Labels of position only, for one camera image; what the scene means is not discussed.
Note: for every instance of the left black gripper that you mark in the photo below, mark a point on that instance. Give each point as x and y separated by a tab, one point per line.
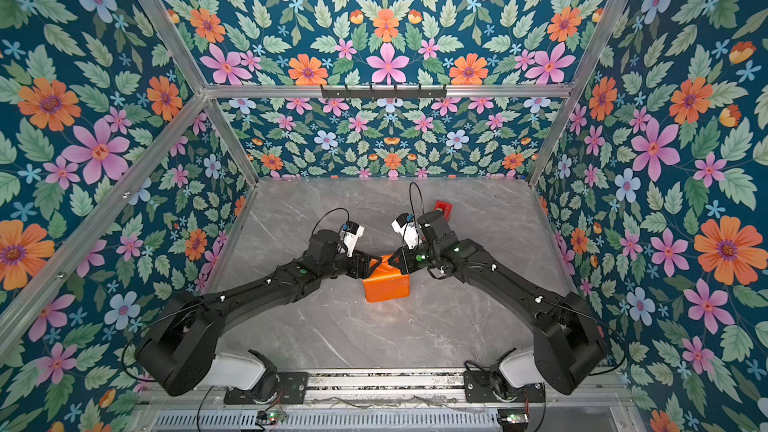
366	271

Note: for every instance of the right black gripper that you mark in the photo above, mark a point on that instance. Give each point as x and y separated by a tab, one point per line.
405	263

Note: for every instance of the yellow orange wrapping paper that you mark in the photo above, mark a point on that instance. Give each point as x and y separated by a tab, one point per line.
385	283

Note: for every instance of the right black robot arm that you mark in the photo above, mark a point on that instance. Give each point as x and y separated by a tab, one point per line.
567	340

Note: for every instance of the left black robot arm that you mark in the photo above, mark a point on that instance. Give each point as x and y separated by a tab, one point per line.
179	351

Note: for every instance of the red tape dispenser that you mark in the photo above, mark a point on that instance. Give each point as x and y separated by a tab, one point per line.
444	207

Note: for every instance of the left small circuit board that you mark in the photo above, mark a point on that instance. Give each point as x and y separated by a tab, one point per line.
270	418

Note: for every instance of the small circuit board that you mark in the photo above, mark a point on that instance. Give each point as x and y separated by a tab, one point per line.
270	418
514	421

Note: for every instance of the right small circuit board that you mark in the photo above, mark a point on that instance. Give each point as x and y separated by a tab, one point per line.
514	421

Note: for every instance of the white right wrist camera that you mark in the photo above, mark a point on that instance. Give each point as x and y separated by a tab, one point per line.
405	227

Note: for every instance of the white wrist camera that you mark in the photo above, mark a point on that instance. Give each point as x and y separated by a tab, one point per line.
351	232
405	227

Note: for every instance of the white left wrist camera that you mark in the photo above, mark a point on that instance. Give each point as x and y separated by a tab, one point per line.
351	232

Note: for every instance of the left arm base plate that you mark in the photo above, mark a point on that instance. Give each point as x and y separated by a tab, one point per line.
284	388

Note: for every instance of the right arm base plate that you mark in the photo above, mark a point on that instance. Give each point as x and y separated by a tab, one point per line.
486	384

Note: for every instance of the black hook rail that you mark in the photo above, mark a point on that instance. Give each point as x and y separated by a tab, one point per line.
371	92

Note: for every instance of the white slotted cable duct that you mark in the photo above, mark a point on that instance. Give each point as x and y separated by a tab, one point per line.
328	420

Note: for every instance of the aluminium mounting rail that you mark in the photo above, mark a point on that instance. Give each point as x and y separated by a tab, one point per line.
391	388

